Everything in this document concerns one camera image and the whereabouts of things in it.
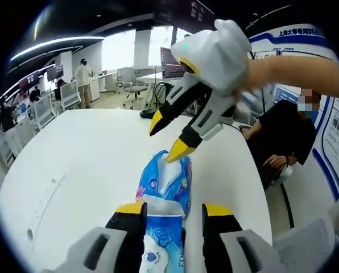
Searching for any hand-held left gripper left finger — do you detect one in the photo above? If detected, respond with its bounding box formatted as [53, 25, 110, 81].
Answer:
[43, 201, 148, 273]

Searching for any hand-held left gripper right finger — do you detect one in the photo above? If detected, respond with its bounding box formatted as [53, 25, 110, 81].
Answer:
[202, 203, 284, 273]

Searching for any blue soft tissue pack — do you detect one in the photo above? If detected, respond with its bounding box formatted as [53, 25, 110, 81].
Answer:
[135, 149, 193, 220]

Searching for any open dark laptop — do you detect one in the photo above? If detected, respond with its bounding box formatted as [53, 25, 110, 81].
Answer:
[160, 47, 188, 80]

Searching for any grey swivel office chair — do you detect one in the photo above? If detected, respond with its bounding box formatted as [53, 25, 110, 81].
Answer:
[116, 67, 148, 110]

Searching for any dark hanging ceiling sign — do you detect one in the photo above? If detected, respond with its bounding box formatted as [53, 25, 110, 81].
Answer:
[189, 0, 216, 22]

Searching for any grey mesh office chair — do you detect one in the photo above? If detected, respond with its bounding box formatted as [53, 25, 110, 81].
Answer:
[271, 217, 339, 273]

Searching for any white mesh office chair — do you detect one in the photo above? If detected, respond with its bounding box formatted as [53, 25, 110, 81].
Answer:
[59, 82, 82, 111]
[32, 94, 57, 129]

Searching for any curved ceiling light strip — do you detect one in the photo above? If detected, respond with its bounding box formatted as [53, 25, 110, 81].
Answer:
[9, 36, 105, 63]

